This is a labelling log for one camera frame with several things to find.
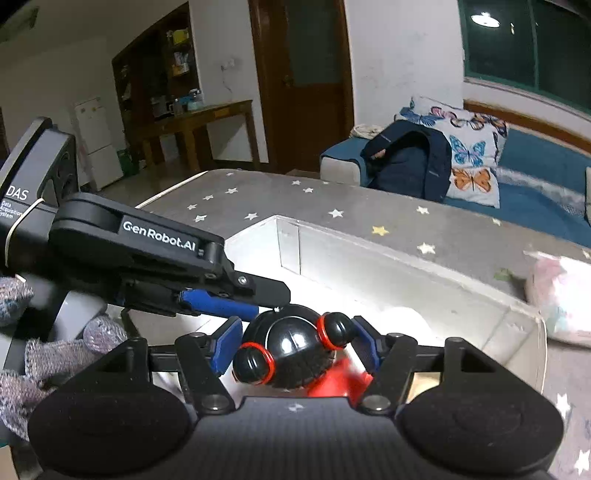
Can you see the white wall socket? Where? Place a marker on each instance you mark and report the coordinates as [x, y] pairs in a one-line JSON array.
[[227, 63]]

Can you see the black-headed red toy figure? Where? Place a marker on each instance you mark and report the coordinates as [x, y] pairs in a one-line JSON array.
[[286, 346]]

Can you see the person's left hand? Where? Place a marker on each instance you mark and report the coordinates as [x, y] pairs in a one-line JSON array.
[[55, 357]]

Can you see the pink plastic bag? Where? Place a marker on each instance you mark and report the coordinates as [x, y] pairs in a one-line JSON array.
[[563, 295]]

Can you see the dark blue backpack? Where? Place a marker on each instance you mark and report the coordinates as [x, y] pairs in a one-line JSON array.
[[406, 170]]

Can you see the brown wooden door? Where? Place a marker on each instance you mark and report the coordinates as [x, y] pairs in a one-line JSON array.
[[300, 120]]

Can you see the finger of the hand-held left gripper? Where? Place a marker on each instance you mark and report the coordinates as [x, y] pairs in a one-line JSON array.
[[217, 303], [258, 288]]

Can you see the grey star-print tablecloth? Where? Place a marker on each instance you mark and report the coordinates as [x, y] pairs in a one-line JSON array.
[[369, 203]]

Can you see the white cardboard box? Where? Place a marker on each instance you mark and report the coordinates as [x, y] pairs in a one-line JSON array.
[[415, 286]]

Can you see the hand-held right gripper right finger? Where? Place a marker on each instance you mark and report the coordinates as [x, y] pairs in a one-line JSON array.
[[369, 345]]

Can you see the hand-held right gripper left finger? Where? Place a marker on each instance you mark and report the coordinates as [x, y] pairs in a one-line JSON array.
[[228, 344]]

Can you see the wooden side table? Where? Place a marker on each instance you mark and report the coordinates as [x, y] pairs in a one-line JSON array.
[[207, 113]]

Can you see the blue sofa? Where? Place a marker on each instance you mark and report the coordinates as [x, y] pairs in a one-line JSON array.
[[545, 157]]

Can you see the green-framed window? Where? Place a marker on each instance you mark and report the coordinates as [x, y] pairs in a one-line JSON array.
[[545, 46]]

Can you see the light cloth on sofa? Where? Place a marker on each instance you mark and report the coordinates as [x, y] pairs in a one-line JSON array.
[[364, 131]]

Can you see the wooden wall shelf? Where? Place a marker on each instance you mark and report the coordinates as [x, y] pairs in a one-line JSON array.
[[138, 55]]

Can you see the butterfly print pillow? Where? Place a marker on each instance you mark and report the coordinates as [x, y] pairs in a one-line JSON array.
[[471, 152]]

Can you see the white refrigerator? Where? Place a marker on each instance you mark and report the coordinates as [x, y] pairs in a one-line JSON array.
[[99, 147]]

